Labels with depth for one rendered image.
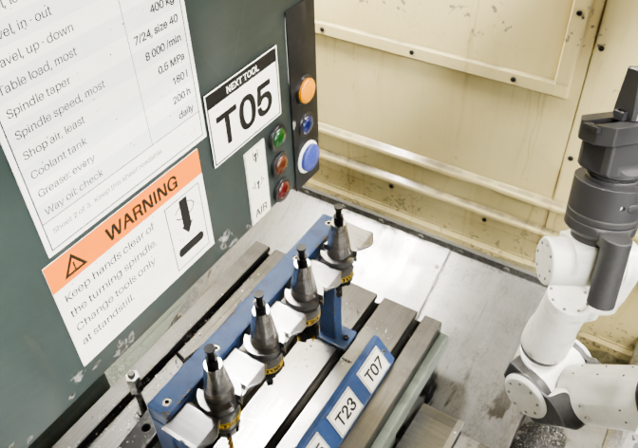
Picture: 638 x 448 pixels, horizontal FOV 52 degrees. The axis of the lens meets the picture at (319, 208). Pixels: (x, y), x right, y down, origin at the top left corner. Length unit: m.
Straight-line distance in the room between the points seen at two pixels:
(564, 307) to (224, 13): 0.66
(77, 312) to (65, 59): 0.18
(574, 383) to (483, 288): 0.63
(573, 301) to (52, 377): 0.72
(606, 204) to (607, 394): 0.29
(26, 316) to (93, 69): 0.17
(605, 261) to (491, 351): 0.77
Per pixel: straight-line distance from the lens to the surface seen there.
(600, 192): 0.87
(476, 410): 1.58
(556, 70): 1.34
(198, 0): 0.50
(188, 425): 0.97
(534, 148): 1.45
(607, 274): 0.89
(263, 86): 0.59
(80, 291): 0.50
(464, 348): 1.61
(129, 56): 0.46
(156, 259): 0.55
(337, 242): 1.11
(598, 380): 1.04
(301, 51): 0.63
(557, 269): 0.90
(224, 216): 0.60
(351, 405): 1.30
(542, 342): 1.05
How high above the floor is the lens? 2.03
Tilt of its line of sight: 41 degrees down
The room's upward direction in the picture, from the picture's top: 2 degrees counter-clockwise
